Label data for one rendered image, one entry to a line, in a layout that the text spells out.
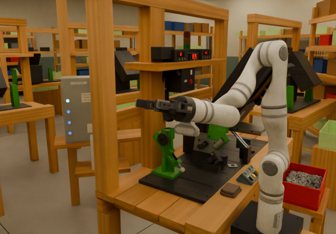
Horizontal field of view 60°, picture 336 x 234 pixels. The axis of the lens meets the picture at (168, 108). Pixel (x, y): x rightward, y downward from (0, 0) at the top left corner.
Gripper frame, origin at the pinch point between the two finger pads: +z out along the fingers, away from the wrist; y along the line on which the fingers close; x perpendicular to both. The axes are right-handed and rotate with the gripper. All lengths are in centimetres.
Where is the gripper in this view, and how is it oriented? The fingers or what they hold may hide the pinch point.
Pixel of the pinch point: (147, 103)
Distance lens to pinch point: 75.4
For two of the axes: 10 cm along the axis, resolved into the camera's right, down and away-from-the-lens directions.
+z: -7.5, -1.1, -6.5
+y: 6.5, 0.4, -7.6
